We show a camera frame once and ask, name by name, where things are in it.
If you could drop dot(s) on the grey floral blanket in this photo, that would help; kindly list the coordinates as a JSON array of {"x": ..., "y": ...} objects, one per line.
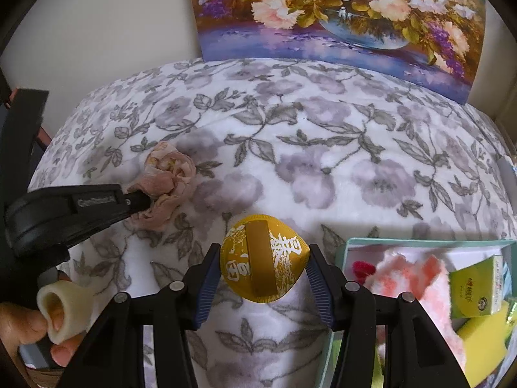
[{"x": 323, "y": 129}]

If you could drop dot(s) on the pink scrunchie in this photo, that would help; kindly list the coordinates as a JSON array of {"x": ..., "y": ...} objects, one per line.
[{"x": 169, "y": 178}]

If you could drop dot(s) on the person's left hand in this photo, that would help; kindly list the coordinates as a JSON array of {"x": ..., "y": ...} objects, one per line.
[{"x": 20, "y": 323}]

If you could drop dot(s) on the yellow sponge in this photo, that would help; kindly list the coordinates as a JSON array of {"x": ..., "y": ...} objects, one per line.
[{"x": 484, "y": 339}]

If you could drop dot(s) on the floral painting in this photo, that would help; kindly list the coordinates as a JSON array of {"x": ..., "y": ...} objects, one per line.
[{"x": 323, "y": 8}]

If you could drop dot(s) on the pink white checked towel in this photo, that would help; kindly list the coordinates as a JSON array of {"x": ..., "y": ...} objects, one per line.
[{"x": 412, "y": 287}]

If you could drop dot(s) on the gold round packet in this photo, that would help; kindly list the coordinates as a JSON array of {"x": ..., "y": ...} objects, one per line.
[{"x": 258, "y": 258}]

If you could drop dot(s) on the cream foam finger sleeve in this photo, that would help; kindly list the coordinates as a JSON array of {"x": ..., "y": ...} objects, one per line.
[{"x": 70, "y": 303}]

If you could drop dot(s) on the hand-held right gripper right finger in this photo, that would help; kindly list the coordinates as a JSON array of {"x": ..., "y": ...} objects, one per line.
[{"x": 321, "y": 295}]

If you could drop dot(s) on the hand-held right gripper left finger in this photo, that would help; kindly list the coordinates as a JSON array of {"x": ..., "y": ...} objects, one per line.
[{"x": 206, "y": 291}]

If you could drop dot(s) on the lime green box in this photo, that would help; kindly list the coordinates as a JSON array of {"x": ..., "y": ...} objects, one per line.
[{"x": 474, "y": 291}]

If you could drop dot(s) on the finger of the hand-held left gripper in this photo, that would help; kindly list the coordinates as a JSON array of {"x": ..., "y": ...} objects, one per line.
[{"x": 137, "y": 202}]

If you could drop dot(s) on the black metal frame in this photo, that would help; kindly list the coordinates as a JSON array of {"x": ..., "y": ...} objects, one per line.
[{"x": 20, "y": 137}]

